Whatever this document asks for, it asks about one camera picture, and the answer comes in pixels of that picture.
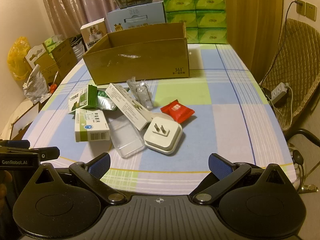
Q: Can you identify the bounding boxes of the wall outlet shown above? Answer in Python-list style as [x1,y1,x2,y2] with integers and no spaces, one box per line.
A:
[296,0,317,21]

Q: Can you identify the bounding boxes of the white medicine box blue logo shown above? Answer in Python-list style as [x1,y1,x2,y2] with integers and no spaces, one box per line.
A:
[74,108,111,143]

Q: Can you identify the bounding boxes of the small green tissue packs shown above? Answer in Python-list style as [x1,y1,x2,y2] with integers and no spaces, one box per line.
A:
[44,36,63,52]

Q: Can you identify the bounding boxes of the stack of green tissue packs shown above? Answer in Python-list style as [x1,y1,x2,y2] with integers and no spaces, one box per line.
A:
[162,0,228,44]

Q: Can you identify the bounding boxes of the wooden door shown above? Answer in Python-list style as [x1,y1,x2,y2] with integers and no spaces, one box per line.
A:
[209,0,284,73]

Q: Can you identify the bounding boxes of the clear plastic case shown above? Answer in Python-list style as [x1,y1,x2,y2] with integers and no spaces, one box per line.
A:
[107,120,146,159]

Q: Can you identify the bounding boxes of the yellow plastic bag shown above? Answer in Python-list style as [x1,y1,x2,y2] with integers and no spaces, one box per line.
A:
[7,37,32,81]

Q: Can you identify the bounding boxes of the light blue carton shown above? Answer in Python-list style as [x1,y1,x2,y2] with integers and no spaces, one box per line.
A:
[107,2,167,33]

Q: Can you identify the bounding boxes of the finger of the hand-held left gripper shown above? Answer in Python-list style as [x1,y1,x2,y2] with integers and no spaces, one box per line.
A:
[31,147,61,160]
[0,140,31,149]

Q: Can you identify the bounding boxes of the long white medicine box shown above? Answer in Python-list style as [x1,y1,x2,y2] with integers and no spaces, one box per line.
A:
[105,83,156,131]

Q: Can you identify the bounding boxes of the chair with quilted cover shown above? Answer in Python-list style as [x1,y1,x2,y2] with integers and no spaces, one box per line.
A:
[258,18,320,131]

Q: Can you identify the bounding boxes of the green white medicine box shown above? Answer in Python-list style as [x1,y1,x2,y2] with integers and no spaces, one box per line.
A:
[68,85,98,115]

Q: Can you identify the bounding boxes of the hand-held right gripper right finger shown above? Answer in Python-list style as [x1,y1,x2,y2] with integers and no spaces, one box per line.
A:
[189,153,288,205]

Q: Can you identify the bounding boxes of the white power strip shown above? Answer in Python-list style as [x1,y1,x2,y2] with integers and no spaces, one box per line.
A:
[270,82,293,105]

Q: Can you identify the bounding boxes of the charger cable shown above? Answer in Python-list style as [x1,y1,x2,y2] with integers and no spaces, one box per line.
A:
[282,1,300,43]

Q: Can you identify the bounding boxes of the cardboard box with white card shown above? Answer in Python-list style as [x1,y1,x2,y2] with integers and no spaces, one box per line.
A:
[25,38,78,86]

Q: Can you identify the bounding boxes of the brown cardboard box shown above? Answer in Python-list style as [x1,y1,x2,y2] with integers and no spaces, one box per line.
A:
[82,22,190,86]

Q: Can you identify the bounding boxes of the white crumpled plastic bag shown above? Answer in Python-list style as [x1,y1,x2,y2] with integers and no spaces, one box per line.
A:
[23,64,49,103]

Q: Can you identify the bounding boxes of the red candy packet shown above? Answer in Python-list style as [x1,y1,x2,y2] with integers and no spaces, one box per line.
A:
[160,100,196,124]

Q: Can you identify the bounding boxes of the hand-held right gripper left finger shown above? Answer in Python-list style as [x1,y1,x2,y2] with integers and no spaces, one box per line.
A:
[34,153,128,205]

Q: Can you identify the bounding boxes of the white product box with picture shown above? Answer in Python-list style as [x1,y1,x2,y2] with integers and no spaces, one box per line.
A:
[80,18,108,53]

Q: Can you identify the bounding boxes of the silver green tea pouch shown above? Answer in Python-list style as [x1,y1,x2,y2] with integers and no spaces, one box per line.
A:
[96,89,118,111]

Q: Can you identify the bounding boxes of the pale striped curtain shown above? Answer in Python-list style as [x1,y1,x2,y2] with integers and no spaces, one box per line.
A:
[37,0,193,39]

